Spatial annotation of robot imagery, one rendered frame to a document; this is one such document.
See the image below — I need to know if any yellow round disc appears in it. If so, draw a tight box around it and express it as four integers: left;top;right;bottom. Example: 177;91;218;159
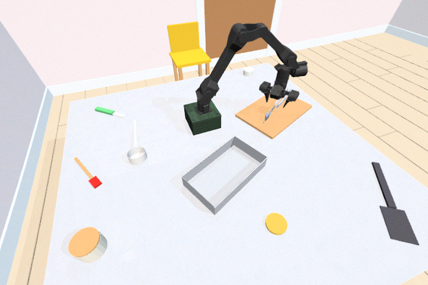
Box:
266;213;287;235

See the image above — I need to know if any dark grey spatula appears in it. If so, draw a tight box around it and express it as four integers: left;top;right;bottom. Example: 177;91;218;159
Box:
371;162;419;245

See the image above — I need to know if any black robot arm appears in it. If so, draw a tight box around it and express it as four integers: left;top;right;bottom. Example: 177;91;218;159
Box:
196;23;308;115

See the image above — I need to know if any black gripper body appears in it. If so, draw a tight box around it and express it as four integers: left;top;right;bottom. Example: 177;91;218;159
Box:
259;78;300;102

